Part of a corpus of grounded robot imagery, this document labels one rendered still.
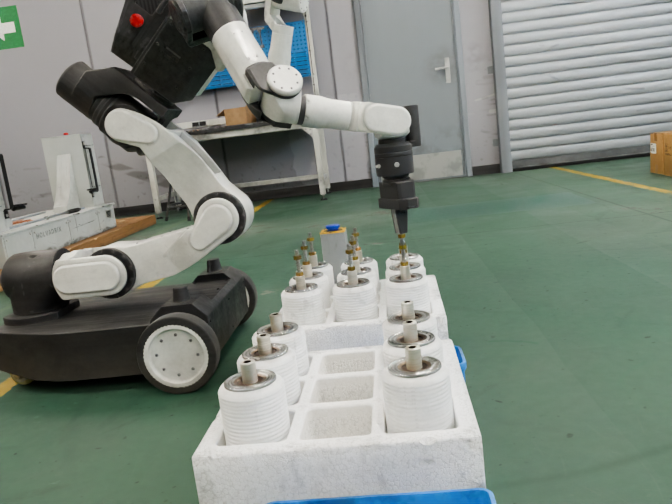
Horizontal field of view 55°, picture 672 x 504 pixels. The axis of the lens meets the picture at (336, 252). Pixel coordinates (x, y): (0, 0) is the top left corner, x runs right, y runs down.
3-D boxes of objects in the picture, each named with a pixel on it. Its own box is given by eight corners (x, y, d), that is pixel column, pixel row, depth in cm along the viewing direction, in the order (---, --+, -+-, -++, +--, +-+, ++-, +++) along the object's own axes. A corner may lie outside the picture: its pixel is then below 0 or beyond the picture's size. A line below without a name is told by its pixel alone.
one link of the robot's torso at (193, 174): (219, 256, 171) (89, 133, 167) (233, 245, 189) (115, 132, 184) (257, 216, 169) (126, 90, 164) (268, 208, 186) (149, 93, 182)
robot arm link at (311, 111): (353, 118, 139) (265, 106, 135) (341, 142, 148) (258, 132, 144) (352, 78, 143) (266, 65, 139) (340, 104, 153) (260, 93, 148)
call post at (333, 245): (332, 339, 186) (319, 234, 180) (334, 332, 192) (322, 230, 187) (357, 337, 185) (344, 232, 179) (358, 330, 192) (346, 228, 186)
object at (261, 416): (228, 516, 91) (208, 397, 88) (243, 479, 101) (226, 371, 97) (294, 512, 90) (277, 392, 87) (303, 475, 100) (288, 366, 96)
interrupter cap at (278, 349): (237, 365, 100) (237, 360, 100) (247, 348, 108) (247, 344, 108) (285, 361, 100) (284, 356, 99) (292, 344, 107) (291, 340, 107)
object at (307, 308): (284, 371, 145) (273, 295, 142) (300, 356, 154) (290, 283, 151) (323, 372, 142) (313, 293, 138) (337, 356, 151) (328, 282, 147)
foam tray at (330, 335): (277, 409, 142) (265, 332, 139) (301, 349, 181) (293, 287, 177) (453, 395, 138) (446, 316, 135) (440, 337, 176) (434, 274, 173)
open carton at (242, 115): (231, 127, 632) (228, 103, 628) (268, 122, 620) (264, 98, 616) (217, 128, 604) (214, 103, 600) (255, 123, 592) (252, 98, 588)
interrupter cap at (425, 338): (387, 352, 98) (387, 347, 98) (387, 336, 105) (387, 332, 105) (437, 347, 97) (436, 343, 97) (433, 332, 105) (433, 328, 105)
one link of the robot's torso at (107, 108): (87, 126, 169) (112, 90, 166) (108, 126, 182) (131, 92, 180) (127, 157, 169) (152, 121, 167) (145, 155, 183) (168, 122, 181)
